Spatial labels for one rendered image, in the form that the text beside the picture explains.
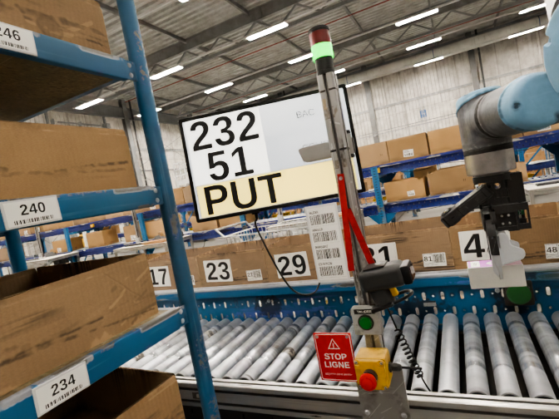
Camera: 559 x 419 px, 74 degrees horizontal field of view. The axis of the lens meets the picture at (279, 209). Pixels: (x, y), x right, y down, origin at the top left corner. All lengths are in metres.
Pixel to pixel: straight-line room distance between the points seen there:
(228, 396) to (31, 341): 0.83
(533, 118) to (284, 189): 0.59
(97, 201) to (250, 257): 1.27
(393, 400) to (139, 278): 0.69
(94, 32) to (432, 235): 1.24
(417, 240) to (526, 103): 0.88
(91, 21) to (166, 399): 0.59
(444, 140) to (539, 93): 5.29
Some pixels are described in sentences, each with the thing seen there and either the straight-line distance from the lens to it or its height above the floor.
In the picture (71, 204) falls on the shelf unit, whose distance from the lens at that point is 0.53.
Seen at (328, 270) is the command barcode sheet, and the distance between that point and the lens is 0.96.
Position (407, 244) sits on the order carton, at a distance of 1.52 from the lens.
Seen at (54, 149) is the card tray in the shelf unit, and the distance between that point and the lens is 0.57.
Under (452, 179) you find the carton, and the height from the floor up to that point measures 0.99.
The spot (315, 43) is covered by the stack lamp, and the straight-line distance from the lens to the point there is 0.97.
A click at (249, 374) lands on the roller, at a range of 1.29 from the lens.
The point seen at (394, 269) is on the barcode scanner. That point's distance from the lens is 0.86.
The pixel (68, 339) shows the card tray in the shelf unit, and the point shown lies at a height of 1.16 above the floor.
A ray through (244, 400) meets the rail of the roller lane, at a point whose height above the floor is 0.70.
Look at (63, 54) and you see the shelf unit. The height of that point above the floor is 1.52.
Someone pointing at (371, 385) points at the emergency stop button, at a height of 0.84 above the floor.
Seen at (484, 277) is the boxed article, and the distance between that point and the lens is 0.90.
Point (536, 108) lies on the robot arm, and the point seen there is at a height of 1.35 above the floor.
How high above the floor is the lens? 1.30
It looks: 3 degrees down
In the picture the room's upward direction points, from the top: 11 degrees counter-clockwise
